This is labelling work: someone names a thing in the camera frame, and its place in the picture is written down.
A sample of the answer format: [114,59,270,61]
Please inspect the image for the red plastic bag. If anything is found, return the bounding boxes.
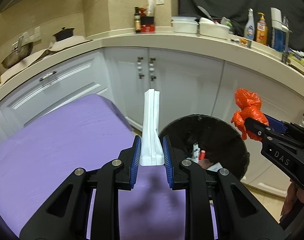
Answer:
[231,88,269,141]

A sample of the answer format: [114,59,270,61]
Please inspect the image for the white paper strip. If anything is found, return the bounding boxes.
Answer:
[140,89,164,166]

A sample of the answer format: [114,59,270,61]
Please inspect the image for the black trash bin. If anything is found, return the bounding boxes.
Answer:
[159,114,250,180]

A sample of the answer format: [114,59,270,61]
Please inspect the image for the white kitchen cabinets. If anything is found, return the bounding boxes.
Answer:
[0,45,304,198]

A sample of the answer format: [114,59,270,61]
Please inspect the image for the right hand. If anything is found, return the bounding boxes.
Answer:
[281,180,304,219]

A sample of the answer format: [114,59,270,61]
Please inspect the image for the purple table cloth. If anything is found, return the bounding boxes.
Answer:
[0,94,219,240]

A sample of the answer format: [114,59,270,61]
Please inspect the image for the orange dish soap bottle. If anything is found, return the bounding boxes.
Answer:
[256,12,268,45]

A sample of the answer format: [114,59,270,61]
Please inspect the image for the faucet with white filter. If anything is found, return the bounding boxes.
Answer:
[270,8,291,64]

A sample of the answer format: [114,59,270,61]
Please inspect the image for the white spray cleaner bottle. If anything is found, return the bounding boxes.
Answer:
[244,8,255,41]

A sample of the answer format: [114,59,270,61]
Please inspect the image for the white rectangular container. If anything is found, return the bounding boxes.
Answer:
[172,16,199,34]
[199,17,230,40]

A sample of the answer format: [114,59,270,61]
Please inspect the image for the red black utensil holder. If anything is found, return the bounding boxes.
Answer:
[140,0,156,33]

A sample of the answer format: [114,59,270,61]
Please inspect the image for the steel wok pan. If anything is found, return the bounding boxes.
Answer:
[1,35,33,69]

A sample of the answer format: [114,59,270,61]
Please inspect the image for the beige stove cover cloth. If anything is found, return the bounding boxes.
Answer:
[1,36,91,83]

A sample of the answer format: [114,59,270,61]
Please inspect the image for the dark sauce bottle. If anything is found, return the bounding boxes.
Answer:
[134,7,141,33]

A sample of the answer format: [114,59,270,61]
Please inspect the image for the black cooking pot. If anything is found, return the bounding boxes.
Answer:
[53,27,74,42]

